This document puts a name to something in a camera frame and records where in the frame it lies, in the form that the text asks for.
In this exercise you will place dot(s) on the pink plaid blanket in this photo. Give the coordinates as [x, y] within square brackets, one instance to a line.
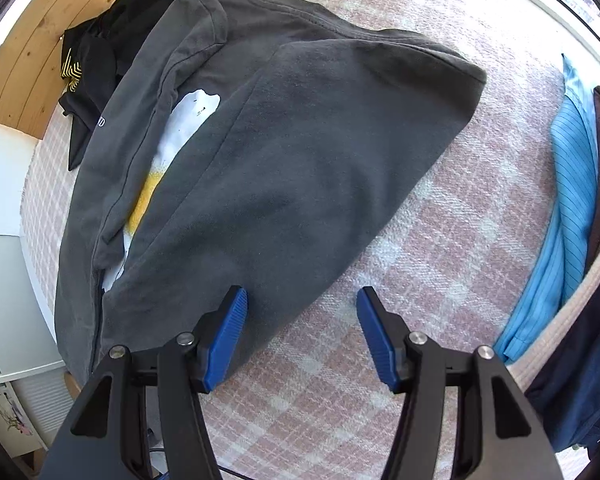
[430, 260]

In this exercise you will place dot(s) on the navy folded garment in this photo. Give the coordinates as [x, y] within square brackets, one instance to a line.
[585, 385]

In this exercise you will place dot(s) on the white cabinet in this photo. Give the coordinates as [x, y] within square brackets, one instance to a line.
[5, 300]

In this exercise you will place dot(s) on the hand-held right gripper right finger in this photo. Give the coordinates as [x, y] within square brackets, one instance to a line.
[375, 330]

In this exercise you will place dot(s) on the black garment with yellow print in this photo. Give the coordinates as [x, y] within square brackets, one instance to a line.
[100, 60]

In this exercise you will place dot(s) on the light blue folded garment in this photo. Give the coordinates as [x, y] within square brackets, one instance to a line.
[570, 185]

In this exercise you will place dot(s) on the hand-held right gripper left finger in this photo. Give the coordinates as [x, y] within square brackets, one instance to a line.
[230, 340]

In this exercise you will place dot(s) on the beige folded garment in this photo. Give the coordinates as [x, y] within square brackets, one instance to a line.
[570, 320]

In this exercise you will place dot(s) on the grey flower print t-shirt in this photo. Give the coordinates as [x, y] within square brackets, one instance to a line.
[305, 160]

